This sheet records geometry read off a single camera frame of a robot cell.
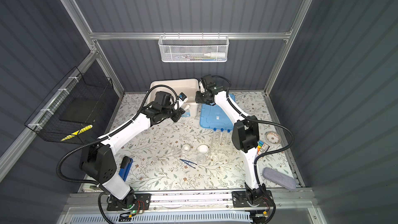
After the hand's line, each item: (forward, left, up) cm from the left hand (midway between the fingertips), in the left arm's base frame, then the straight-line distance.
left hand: (182, 109), depth 86 cm
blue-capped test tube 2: (-12, -21, -3) cm, 25 cm away
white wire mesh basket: (+61, -7, +3) cm, 61 cm away
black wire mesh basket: (-9, +52, +10) cm, 54 cm away
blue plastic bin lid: (+8, -18, -18) cm, 27 cm away
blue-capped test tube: (-12, -17, -3) cm, 21 cm away
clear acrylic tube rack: (-14, -22, -18) cm, 32 cm away
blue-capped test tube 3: (-13, -25, -7) cm, 29 cm away
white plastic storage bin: (+26, -3, -6) cm, 27 cm away
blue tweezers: (-23, -2, -19) cm, 30 cm away
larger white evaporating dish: (-16, -10, -17) cm, 26 cm away
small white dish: (-15, 0, -18) cm, 23 cm away
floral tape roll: (-11, -55, -18) cm, 59 cm away
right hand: (+9, -10, -2) cm, 14 cm away
